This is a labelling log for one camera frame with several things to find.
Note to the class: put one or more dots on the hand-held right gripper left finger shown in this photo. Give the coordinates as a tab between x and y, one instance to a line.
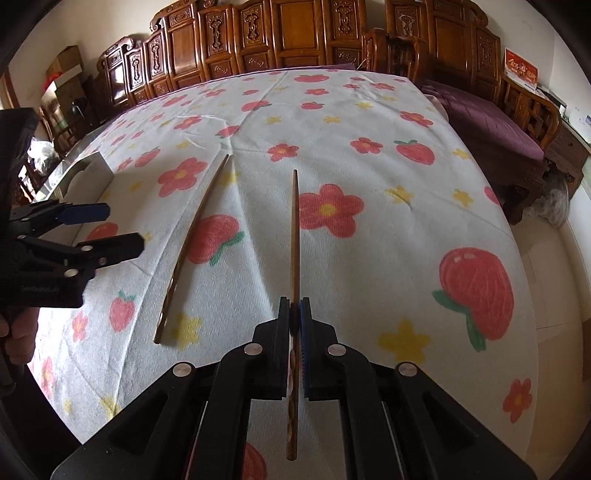
282	350

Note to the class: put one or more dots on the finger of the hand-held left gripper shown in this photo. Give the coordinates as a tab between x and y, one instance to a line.
115	247
85	212

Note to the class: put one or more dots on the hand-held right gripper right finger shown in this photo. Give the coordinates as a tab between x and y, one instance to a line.
304	360

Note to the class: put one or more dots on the metal tray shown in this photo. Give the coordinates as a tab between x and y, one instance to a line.
90	184

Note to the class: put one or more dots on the wooden chopstick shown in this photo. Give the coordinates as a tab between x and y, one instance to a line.
294	240
163	318

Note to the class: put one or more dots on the person's left hand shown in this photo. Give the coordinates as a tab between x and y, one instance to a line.
18	337

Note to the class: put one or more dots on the floral tablecloth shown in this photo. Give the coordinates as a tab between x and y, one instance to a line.
369	258

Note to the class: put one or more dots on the cardboard box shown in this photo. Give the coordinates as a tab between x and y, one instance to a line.
64	62

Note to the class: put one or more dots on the long carved wooden sofa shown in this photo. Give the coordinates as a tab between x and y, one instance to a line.
295	27

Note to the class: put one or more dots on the grey fuzzy bundle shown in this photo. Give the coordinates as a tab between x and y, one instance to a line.
549	203

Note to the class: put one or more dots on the purple short sofa cushion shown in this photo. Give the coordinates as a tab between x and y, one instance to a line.
485	120

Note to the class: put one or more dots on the wooden side table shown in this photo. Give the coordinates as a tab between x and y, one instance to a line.
565	152

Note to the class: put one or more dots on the short carved wooden sofa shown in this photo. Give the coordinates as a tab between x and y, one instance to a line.
461	41

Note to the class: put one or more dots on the red desk calendar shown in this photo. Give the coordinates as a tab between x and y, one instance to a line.
521	69

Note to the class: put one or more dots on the white box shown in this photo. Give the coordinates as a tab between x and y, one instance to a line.
579	121

